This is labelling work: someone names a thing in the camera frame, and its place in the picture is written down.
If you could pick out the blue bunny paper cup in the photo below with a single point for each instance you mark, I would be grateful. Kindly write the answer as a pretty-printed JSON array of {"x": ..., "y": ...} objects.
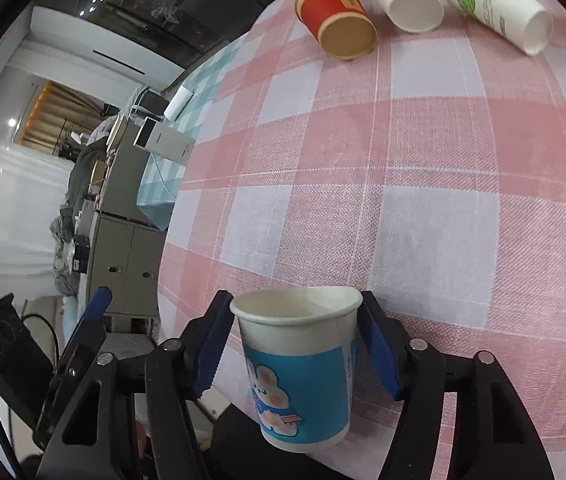
[{"x": 300, "y": 348}]

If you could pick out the pink checkered tablecloth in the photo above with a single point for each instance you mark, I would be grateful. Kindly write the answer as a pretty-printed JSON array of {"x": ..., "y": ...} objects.
[{"x": 431, "y": 172}]

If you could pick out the red paper cup lying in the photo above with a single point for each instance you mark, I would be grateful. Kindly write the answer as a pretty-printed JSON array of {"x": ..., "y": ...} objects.
[{"x": 342, "y": 28}]

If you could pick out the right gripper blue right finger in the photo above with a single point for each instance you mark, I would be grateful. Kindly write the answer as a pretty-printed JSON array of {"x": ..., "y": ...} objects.
[{"x": 494, "y": 436}]

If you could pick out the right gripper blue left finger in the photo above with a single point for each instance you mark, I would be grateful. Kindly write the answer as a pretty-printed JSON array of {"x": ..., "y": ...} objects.
[{"x": 128, "y": 418}]

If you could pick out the white power bank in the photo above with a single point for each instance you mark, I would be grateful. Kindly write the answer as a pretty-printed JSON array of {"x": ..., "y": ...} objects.
[{"x": 159, "y": 139}]

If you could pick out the glass display cabinet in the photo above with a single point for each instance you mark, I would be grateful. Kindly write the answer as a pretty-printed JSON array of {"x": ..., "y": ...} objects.
[{"x": 153, "y": 41}]

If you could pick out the grey low cabinet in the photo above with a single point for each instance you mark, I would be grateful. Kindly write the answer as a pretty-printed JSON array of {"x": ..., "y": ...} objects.
[{"x": 125, "y": 248}]

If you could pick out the green white cup right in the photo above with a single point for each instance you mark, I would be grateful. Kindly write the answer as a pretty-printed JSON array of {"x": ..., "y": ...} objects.
[{"x": 525, "y": 23}]

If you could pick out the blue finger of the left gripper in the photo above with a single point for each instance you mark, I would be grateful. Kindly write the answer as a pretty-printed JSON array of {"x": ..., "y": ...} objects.
[{"x": 78, "y": 355}]

